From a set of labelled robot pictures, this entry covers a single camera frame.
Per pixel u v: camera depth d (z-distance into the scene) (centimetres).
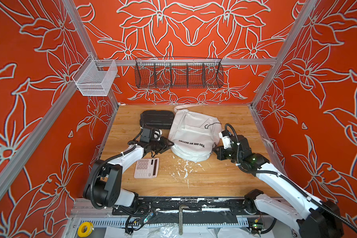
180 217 70
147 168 84
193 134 97
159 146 76
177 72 97
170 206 74
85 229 67
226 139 72
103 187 43
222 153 70
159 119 103
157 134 79
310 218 38
